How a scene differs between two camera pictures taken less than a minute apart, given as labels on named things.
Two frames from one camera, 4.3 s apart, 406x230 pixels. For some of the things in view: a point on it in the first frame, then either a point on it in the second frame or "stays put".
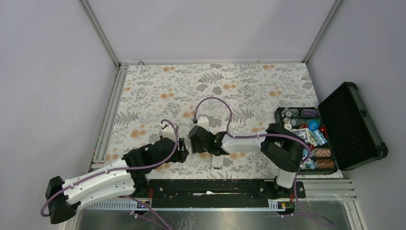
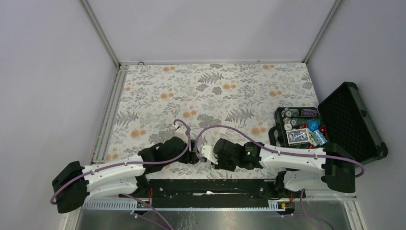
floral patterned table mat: [229, 97] stays put
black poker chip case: [342, 132] stays put
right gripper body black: [196, 148] to [229, 165]
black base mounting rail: [215, 193] stays put
